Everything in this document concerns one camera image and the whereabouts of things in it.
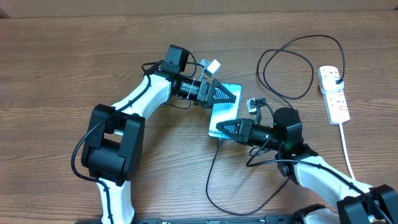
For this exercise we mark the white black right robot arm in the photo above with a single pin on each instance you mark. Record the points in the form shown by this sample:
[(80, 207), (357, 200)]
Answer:
[(355, 202)]

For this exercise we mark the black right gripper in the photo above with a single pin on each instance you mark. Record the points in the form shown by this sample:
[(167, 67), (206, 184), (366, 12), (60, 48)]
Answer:
[(244, 134)]

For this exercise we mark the white charger plug adapter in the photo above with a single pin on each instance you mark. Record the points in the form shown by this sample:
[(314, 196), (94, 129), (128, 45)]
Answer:
[(331, 84)]

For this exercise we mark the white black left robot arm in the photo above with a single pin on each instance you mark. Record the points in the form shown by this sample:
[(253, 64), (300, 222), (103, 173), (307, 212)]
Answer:
[(112, 146)]

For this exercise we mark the Samsung Galaxy smartphone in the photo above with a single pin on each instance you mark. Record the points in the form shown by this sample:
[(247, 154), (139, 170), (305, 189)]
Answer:
[(225, 111)]

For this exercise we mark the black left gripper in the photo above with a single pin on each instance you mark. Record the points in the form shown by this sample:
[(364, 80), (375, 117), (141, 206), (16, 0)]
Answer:
[(207, 93)]

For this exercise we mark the white power strip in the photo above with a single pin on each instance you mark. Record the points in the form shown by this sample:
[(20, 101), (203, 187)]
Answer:
[(335, 103)]

